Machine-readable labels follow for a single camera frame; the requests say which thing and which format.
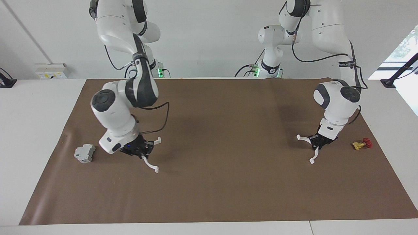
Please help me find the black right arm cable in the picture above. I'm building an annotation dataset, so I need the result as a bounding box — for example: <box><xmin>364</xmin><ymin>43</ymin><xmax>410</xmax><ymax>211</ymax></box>
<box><xmin>131</xmin><ymin>101</ymin><xmax>170</xmax><ymax>135</ymax></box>

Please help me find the white circuit breaker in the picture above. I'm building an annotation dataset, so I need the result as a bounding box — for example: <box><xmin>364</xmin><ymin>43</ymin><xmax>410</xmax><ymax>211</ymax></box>
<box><xmin>73</xmin><ymin>144</ymin><xmax>96</xmax><ymax>163</ymax></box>

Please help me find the white half pipe clamp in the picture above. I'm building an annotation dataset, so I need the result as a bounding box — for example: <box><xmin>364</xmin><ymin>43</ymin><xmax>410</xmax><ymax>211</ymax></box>
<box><xmin>296</xmin><ymin>134</ymin><xmax>320</xmax><ymax>165</ymax></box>
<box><xmin>141</xmin><ymin>136</ymin><xmax>162</xmax><ymax>173</ymax></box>

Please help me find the bright glass window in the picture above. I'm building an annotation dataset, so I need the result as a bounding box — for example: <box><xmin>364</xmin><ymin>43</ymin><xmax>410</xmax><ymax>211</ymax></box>
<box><xmin>368</xmin><ymin>25</ymin><xmax>418</xmax><ymax>117</ymax></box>

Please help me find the black slanted camera stand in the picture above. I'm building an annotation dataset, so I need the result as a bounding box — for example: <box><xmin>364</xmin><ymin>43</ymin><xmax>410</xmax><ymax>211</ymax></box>
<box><xmin>380</xmin><ymin>52</ymin><xmax>418</xmax><ymax>88</ymax></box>

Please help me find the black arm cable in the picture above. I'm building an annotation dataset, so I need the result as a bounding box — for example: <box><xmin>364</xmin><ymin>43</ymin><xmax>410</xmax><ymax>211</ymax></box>
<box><xmin>131</xmin><ymin>101</ymin><xmax>170</xmax><ymax>135</ymax></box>
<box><xmin>292</xmin><ymin>31</ymin><xmax>369</xmax><ymax>126</ymax></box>

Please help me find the white wall socket box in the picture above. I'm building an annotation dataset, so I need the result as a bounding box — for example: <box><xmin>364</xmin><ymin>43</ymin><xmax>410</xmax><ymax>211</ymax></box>
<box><xmin>34</xmin><ymin>63</ymin><xmax>71</xmax><ymax>80</ymax></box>

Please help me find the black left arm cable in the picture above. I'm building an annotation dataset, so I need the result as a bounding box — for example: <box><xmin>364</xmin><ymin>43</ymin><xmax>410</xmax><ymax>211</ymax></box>
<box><xmin>292</xmin><ymin>31</ymin><xmax>369</xmax><ymax>126</ymax></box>

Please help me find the black stand foot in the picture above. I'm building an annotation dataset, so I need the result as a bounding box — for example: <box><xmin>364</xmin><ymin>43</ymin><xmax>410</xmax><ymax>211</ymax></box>
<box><xmin>0</xmin><ymin>68</ymin><xmax>17</xmax><ymax>88</ymax></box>

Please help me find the brass valve red handle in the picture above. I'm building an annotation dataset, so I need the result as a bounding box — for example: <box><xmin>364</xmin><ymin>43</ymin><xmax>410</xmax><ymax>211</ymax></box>
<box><xmin>352</xmin><ymin>138</ymin><xmax>373</xmax><ymax>150</ymax></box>

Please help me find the brown table mat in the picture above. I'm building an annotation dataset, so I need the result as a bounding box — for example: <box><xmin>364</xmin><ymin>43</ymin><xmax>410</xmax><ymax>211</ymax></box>
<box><xmin>19</xmin><ymin>78</ymin><xmax>418</xmax><ymax>226</ymax></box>

